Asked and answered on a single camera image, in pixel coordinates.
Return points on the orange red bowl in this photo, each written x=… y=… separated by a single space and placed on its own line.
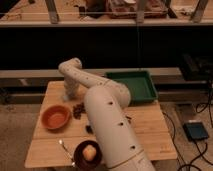
x=55 y=117

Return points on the black dish brush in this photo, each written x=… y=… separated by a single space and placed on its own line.
x=89 y=129

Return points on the dark maroon bowl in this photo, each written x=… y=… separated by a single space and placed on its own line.
x=80 y=161

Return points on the silver spoon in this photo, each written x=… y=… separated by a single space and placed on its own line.
x=61 y=142

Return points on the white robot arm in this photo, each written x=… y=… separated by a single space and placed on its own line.
x=104 y=102

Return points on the light blue towel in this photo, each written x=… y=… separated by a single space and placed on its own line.
x=65 y=98

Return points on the yellow apple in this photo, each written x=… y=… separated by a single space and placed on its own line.
x=89 y=152

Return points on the green plastic tray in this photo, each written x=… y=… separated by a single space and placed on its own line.
x=139 y=83

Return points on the dark grape bunch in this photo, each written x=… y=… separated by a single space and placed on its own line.
x=78 y=109

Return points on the black foot pedal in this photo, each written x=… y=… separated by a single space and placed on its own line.
x=195 y=131

